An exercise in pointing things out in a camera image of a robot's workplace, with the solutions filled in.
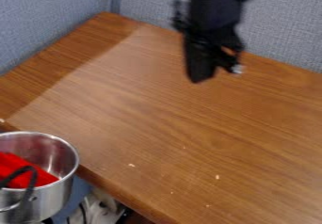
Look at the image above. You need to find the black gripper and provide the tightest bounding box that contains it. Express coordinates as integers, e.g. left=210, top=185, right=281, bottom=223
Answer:
left=173, top=0, right=246, bottom=83

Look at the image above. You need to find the metal pot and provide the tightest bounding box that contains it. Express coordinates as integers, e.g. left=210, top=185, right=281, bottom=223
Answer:
left=0, top=132, right=79, bottom=224

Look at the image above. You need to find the red object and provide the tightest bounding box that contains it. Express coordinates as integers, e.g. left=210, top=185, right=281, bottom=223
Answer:
left=0, top=152, right=58, bottom=189

